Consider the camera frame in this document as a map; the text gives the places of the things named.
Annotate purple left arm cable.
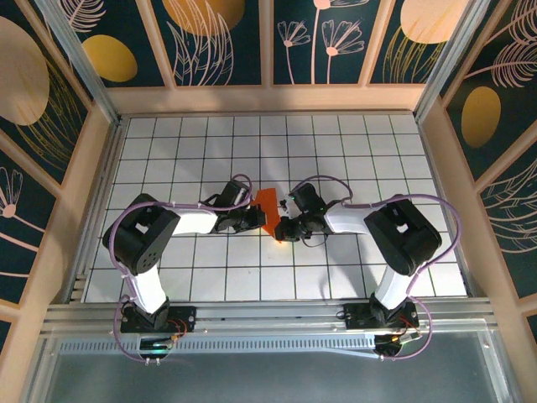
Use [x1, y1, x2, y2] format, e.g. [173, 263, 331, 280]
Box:
[107, 174, 255, 365]

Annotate black controller board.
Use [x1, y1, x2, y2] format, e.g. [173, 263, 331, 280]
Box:
[374, 331, 422, 359]
[138, 334, 185, 353]

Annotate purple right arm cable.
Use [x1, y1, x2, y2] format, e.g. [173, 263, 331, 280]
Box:
[291, 175, 464, 362]

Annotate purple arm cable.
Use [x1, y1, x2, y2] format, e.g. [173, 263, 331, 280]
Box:
[107, 174, 255, 365]
[291, 175, 464, 362]

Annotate grey slotted cable duct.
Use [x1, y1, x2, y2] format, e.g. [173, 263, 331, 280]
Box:
[58, 334, 378, 358]

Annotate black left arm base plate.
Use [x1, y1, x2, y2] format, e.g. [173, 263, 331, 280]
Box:
[120, 305, 197, 334]

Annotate white grid mat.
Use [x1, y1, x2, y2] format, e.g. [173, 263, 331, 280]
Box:
[83, 115, 469, 303]

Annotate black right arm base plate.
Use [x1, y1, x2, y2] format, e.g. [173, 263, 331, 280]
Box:
[342, 301, 420, 331]

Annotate aluminium corner post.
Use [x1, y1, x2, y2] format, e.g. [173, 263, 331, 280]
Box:
[35, 0, 123, 123]
[413, 0, 504, 121]

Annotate orange cloth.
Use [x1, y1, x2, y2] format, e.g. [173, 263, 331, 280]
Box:
[250, 187, 281, 241]

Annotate grey frosted panel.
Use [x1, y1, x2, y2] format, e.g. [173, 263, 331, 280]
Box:
[24, 331, 519, 403]

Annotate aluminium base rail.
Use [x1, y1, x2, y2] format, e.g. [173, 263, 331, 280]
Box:
[41, 298, 498, 337]

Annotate aluminium table edge rail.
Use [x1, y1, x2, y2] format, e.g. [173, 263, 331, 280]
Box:
[414, 113, 479, 299]
[62, 117, 127, 303]

